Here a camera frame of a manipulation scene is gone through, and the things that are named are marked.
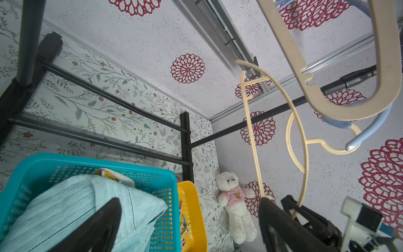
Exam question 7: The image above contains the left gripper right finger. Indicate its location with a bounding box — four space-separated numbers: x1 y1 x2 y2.
258 197 340 252

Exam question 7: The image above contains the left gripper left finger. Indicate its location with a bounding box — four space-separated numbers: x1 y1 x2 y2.
50 197 122 252

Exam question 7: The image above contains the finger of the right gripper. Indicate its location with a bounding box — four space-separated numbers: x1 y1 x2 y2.
281 195 342 246

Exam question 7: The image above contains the beige plastic hanger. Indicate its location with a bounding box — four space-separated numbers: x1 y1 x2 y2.
234 59 363 219

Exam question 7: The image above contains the teal plain towel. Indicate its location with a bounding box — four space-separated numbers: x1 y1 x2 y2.
1 175 168 252

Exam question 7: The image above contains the yellow striped towel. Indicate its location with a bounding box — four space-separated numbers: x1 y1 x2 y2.
92 168 135 188

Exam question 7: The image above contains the pink clothespin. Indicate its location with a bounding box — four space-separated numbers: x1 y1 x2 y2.
179 201 189 249

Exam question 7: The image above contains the light blue hanger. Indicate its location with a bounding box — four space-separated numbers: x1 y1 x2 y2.
285 1 393 155

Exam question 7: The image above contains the cream plastic hanger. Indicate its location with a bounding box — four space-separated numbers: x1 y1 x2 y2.
258 1 402 121

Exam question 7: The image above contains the white teddy bear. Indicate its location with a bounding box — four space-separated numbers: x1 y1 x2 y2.
215 171 257 245

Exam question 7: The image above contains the yellow plastic tray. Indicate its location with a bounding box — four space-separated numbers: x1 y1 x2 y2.
177 181 208 252

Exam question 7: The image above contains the teal plastic basket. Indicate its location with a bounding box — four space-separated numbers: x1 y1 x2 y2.
1 153 181 252

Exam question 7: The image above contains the black clothes rack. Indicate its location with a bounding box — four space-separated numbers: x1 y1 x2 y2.
0 0 378 183

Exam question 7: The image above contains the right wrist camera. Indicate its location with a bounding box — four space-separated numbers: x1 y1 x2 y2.
341 196 403 252

